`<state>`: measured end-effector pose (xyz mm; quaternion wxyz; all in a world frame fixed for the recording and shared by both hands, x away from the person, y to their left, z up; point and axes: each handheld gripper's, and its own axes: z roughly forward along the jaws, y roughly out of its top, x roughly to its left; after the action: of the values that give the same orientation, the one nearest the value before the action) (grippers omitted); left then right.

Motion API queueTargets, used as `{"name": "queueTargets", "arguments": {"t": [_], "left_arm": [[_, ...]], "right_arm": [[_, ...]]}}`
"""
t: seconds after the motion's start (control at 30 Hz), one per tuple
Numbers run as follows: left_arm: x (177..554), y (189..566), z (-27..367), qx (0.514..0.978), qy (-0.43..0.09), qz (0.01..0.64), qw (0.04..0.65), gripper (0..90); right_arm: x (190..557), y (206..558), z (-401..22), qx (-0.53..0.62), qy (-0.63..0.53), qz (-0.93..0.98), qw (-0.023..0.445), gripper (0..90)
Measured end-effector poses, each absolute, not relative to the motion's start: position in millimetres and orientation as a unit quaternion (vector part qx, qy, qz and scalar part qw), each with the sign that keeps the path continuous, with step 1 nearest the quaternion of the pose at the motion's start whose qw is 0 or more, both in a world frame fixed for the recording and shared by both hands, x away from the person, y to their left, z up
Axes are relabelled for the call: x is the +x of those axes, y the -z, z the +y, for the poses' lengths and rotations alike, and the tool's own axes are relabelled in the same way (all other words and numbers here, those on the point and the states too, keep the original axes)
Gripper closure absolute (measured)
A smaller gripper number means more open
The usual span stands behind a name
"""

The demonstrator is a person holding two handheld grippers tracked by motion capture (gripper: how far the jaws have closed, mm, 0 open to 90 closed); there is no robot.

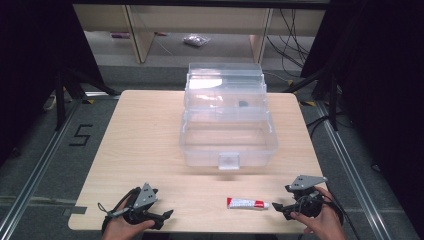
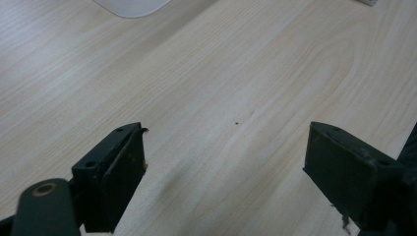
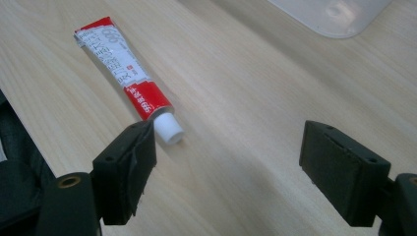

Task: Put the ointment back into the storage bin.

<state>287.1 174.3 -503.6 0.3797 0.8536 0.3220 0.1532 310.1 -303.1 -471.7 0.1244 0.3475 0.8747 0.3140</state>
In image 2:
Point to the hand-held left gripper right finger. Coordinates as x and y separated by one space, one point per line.
344 170

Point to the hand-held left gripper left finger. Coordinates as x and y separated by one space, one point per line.
111 177

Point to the white rounded flat object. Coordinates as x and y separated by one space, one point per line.
132 6

